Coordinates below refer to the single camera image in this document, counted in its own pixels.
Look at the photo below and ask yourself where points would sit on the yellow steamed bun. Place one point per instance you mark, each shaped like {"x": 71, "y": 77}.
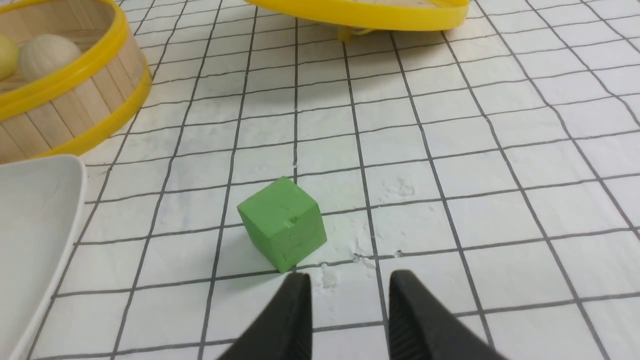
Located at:
{"x": 9, "y": 57}

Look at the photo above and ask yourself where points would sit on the yellow rimmed bamboo steamer basket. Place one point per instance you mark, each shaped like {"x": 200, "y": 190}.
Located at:
{"x": 75, "y": 108}

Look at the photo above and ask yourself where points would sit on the white square plate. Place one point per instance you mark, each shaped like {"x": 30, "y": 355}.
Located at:
{"x": 41, "y": 203}

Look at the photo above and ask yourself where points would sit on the green foam cube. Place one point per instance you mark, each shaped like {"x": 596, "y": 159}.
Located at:
{"x": 284, "y": 223}

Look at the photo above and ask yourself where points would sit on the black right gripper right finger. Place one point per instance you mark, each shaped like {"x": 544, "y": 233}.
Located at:
{"x": 421, "y": 327}

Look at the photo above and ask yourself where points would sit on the yellow rimmed steamer lid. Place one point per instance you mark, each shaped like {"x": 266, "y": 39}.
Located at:
{"x": 358, "y": 17}

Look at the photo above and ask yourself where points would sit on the beige steamed bun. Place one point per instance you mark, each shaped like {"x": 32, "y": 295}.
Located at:
{"x": 44, "y": 54}

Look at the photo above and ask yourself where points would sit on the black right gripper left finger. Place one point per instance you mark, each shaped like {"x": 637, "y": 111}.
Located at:
{"x": 284, "y": 329}

